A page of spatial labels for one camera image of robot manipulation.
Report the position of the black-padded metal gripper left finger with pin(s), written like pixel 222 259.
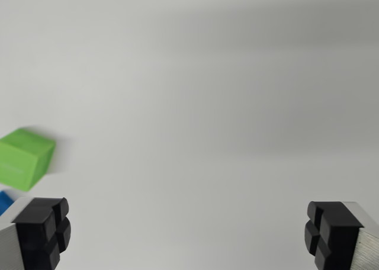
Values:
pixel 32 234

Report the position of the black-padded metal gripper right finger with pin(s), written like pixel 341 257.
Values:
pixel 337 231

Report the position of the blue textured rubber cube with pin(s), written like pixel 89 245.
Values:
pixel 5 202

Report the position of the green rubber cube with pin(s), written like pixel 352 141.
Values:
pixel 20 160

